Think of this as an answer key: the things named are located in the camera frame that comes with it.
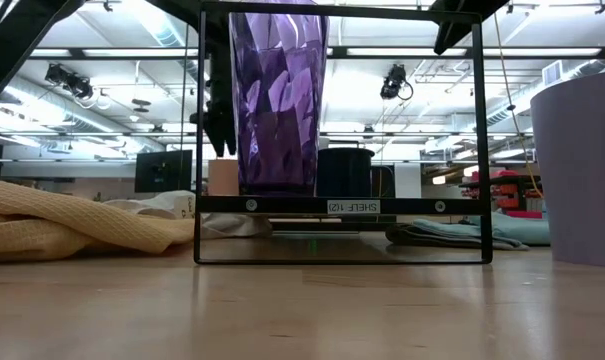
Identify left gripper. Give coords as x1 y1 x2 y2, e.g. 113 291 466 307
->
146 0 239 159

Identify purple faceted plastic tumbler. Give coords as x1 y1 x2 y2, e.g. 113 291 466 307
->
228 0 331 197

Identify peach orange plastic cup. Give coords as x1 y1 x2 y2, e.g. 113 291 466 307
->
207 158 241 197

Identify lavender plastic cup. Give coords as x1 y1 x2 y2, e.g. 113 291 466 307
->
529 69 605 268

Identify black computer monitor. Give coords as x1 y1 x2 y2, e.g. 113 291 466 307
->
134 149 194 194
370 164 397 199

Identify white ceiling air vent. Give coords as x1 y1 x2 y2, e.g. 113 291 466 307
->
541 59 565 87

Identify white crumpled cloth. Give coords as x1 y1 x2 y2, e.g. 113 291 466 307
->
104 189 274 240

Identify shelving with red bins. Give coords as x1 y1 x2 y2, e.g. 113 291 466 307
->
459 169 544 220

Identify yellow waffle-weave cloth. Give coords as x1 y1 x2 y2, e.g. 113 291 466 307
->
0 174 197 265

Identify light blue folded cloth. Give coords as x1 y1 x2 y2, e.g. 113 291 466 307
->
416 212 552 247

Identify yellow hanging cable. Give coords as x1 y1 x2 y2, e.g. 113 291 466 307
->
490 0 544 200

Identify black ceiling-mounted camera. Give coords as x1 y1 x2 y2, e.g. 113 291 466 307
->
44 62 95 100
379 63 415 102

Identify black metal shelf frame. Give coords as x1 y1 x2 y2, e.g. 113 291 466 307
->
193 0 494 265

